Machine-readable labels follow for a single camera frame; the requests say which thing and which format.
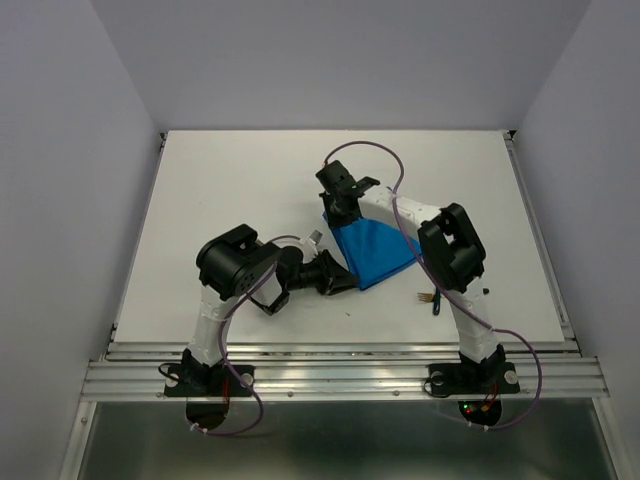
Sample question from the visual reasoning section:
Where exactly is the gold spoon green handle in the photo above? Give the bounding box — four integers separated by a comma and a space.
432, 288, 441, 316

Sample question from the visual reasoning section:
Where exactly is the gold fork green handle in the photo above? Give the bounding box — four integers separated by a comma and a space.
416, 286, 490, 304

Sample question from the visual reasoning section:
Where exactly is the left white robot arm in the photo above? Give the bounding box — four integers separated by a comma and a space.
166, 224, 359, 397

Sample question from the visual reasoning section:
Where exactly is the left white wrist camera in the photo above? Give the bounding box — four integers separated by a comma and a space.
300, 230, 323, 252

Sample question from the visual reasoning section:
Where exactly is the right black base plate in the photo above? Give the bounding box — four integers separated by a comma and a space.
423, 362, 520, 398

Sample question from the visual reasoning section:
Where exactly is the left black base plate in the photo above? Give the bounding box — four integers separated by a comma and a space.
159, 363, 252, 398

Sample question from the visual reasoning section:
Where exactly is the blue cloth napkin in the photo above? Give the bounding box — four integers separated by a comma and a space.
330, 218, 417, 291

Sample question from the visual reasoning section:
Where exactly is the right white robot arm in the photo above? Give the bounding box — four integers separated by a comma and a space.
316, 161, 506, 396

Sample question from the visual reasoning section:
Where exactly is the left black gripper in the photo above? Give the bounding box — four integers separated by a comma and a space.
286, 249, 360, 296

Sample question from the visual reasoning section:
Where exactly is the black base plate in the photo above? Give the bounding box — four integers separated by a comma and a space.
423, 362, 520, 398
159, 363, 252, 398

